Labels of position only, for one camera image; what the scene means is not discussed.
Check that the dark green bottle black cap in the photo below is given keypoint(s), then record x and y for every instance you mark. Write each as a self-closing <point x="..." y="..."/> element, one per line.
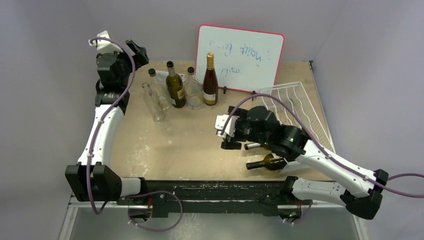
<point x="271" y="162"/>

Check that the brown wine bottle gold cap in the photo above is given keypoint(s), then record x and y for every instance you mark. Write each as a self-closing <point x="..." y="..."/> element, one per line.
<point x="210" y="82"/>

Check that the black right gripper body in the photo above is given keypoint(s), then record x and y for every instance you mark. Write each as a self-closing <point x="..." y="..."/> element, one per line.
<point x="240" y="134"/>

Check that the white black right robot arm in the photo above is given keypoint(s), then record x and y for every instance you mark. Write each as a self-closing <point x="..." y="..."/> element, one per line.
<point x="357" y="189"/>

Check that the clear glass bottle black cap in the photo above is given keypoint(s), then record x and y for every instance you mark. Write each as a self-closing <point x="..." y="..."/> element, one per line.
<point x="193" y="90"/>

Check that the olive bottle silver cap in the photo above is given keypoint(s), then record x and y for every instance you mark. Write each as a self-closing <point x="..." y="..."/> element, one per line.
<point x="175" y="86"/>
<point x="251" y="146"/>

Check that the pink framed whiteboard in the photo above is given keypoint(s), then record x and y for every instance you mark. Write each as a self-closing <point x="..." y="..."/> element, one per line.
<point x="244" y="60"/>

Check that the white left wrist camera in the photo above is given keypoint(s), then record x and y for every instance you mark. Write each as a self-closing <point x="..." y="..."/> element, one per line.
<point x="105" y="46"/>

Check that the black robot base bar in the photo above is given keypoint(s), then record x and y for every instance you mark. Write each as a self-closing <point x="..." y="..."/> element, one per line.
<point x="267" y="198"/>

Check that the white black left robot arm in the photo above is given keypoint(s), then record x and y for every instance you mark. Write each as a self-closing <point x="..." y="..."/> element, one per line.
<point x="91" y="178"/>

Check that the white wire wine rack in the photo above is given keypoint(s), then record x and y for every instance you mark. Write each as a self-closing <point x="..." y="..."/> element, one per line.
<point x="295" y="97"/>

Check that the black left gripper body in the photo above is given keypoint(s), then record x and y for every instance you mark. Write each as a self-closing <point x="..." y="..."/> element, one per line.
<point x="125" y="63"/>

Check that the white ruler set package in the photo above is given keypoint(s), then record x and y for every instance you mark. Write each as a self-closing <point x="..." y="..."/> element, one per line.
<point x="162" y="75"/>

